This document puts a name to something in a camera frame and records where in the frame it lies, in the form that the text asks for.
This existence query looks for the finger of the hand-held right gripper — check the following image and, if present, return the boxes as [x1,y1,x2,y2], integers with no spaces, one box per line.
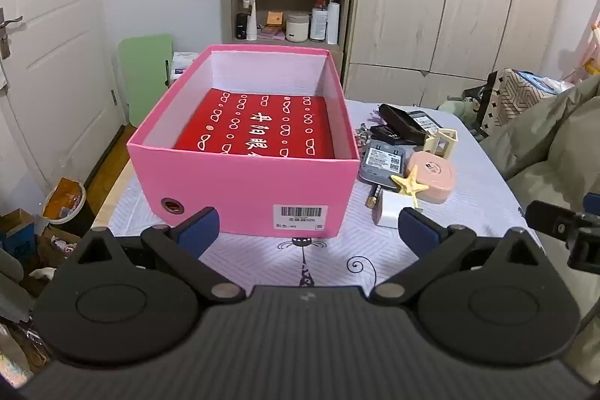
[566,222,600,275]
[525,200,589,238]

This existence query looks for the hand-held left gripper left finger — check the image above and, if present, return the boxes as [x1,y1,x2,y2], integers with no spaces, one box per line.
[70,207,247,305]

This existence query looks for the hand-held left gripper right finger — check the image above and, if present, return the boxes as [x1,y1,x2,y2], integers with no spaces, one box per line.
[372,209,547,306]

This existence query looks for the white charger plug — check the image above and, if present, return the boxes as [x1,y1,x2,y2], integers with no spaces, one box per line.
[373,189,420,228]

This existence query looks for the yellow starfish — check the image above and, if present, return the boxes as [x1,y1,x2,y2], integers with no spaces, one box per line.
[390,166,429,210]

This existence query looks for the round beige pad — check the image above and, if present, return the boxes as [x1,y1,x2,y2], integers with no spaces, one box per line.
[404,151,456,205]

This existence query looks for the pink cardboard box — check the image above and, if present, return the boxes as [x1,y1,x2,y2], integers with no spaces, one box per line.
[126,45,362,238]

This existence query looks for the grey pocket router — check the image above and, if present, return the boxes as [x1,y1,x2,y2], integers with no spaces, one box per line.
[358,139,413,186]

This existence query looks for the beige plastic holder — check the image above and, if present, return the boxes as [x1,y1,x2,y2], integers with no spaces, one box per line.
[424,128,459,158]

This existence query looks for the metal keys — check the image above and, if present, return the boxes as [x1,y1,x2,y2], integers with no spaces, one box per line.
[355,123,376,157]

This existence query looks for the black case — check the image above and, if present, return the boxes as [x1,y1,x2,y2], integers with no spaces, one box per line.
[379,103,441,144]

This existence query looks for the green quilt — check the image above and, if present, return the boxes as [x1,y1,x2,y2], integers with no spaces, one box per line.
[478,74,600,241]

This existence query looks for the red printed cloth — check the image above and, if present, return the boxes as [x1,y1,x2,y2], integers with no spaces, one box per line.
[173,88,335,159]

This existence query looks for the green plush toy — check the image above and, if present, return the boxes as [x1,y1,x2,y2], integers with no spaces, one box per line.
[436,95,480,120]

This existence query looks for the patterned bag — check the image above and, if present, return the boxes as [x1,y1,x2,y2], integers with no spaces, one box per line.
[487,69,575,129]

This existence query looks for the trash bin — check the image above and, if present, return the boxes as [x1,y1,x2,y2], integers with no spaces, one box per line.
[42,177,97,238]

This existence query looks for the brown cardboard box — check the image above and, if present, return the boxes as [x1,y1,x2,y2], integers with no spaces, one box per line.
[37,224,84,270]

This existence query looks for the green board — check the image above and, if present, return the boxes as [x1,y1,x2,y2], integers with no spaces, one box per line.
[117,33,174,129]

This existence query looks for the tissue pack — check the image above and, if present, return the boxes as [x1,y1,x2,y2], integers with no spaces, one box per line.
[171,52,202,82]

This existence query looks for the blue cardboard box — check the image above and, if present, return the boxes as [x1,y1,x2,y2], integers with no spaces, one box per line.
[0,208,39,264]

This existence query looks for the white tube bottle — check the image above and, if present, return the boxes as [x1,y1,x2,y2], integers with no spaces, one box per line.
[244,0,258,41]

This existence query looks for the wooden wardrobe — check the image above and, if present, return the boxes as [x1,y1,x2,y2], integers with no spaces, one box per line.
[344,0,600,110]

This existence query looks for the white round jar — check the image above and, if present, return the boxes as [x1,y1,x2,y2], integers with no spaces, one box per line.
[286,12,311,43]

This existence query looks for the tall white bottle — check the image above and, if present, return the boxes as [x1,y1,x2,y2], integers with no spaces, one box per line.
[327,1,341,45]

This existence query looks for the white door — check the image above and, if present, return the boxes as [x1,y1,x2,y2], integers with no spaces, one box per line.
[0,0,128,195]

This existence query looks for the spray can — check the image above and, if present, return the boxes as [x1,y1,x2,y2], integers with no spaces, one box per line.
[310,0,328,43]

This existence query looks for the metal door handle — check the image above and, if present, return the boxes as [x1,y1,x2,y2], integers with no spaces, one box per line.
[0,9,23,60]

